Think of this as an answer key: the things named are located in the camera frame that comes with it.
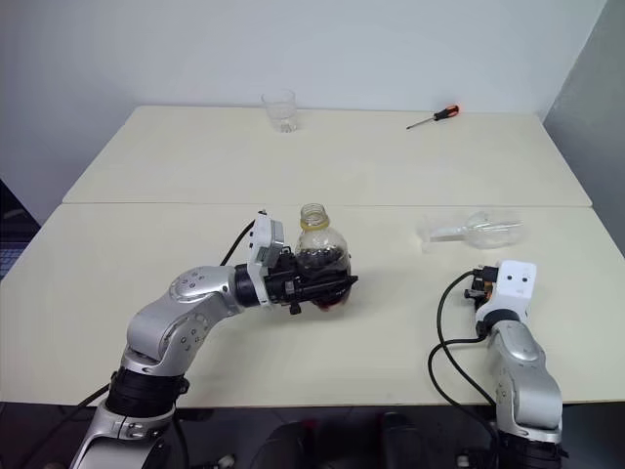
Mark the clear glass tumbler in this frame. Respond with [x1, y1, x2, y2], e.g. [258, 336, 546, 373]
[260, 88, 300, 134]

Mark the bottle with dark contents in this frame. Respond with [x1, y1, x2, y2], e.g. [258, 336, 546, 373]
[294, 201, 355, 313]

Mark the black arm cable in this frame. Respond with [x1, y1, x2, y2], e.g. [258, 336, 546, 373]
[428, 267, 500, 429]
[65, 218, 258, 422]

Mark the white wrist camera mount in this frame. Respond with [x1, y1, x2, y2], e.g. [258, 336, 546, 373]
[475, 259, 538, 324]
[245, 210, 287, 310]

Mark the orange black handled screwdriver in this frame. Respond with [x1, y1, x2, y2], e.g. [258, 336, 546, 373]
[405, 103, 462, 131]

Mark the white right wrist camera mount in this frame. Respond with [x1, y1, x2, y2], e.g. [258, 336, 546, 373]
[475, 259, 538, 324]

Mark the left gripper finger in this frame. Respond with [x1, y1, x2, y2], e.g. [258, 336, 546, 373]
[311, 274, 360, 301]

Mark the clear wine glass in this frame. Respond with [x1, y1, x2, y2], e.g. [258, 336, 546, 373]
[418, 209, 526, 256]

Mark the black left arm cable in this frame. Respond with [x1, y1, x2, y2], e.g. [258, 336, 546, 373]
[65, 218, 258, 422]

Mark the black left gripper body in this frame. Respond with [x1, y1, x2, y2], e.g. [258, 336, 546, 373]
[264, 245, 314, 316]

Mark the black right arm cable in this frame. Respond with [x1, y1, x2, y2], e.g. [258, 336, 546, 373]
[428, 267, 500, 429]

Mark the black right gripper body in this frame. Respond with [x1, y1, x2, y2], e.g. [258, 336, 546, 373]
[463, 265, 497, 307]

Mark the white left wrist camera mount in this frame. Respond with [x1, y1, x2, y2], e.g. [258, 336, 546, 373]
[245, 210, 287, 310]

